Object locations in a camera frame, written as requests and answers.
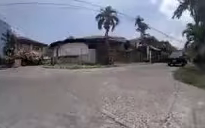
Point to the low house with brown roof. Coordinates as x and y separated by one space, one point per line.
86 50

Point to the grey concrete road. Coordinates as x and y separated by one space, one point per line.
73 96

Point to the dark vehicle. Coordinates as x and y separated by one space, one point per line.
176 61

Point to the trees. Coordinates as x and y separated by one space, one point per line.
200 33

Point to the tall palm tree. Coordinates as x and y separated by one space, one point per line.
106 20

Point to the building with fence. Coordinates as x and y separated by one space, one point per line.
150 50

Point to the grass strip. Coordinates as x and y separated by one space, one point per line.
76 66

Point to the grass verge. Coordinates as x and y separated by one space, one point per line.
196 76

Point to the flowering bush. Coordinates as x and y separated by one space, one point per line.
26 56

